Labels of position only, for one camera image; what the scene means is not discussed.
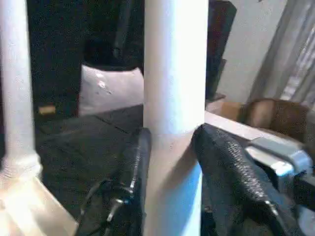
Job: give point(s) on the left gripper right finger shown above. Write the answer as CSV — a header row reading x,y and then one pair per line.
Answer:
x,y
236,177

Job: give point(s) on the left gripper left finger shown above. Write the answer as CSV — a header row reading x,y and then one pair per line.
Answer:
x,y
128,201

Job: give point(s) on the white plastic table top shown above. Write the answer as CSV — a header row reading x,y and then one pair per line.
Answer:
x,y
27,204

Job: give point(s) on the white plastic table leg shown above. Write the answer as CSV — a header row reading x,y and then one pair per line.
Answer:
x,y
16,86
174,86

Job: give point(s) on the white flat board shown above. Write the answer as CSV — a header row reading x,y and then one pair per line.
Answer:
x,y
233,125

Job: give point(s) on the brown box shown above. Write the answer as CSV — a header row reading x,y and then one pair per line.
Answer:
x,y
273,113

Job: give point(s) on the grey pleated curtain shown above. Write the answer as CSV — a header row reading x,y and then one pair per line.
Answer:
x,y
290,49

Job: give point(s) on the black cabinet gold label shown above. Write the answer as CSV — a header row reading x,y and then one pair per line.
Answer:
x,y
56,49

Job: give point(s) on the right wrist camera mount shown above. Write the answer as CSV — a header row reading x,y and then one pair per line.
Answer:
x,y
283,157

